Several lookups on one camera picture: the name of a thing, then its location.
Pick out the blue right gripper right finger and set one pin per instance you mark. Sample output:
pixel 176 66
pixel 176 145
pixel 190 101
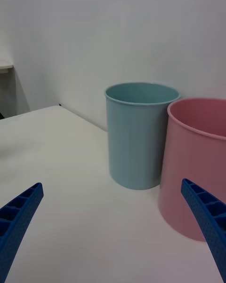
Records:
pixel 209 222

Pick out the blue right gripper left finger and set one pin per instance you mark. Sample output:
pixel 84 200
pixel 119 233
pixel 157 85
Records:
pixel 16 222

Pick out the pink plastic bin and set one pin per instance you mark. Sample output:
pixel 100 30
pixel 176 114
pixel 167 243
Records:
pixel 188 160

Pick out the pale blue plastic bin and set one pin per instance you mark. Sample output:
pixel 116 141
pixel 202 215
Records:
pixel 131 146

